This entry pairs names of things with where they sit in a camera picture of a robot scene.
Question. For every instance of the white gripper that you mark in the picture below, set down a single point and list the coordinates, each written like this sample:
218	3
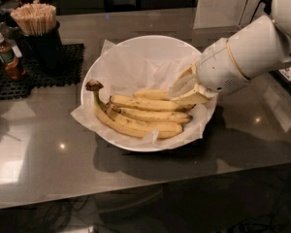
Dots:
217	66

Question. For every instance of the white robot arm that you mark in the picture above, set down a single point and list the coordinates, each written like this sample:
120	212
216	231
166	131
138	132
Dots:
265	44

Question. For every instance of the white bowl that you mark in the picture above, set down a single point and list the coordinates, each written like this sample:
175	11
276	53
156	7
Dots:
145	46

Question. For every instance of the bottom curved yellow banana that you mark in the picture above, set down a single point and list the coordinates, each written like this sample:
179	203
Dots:
126	125

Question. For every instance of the white paper liner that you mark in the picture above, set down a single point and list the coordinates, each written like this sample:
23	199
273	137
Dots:
135	68

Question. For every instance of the black stir stick cup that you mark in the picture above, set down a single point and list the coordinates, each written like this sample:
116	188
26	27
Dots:
48	50

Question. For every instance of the bundle of wooden stir sticks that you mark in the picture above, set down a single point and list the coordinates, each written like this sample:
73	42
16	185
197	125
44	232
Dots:
35	19

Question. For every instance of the brown sauce bottle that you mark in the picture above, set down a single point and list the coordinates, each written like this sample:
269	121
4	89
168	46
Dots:
11	64

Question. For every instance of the black rubber mesh mat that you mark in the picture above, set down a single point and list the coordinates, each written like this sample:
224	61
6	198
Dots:
35	77

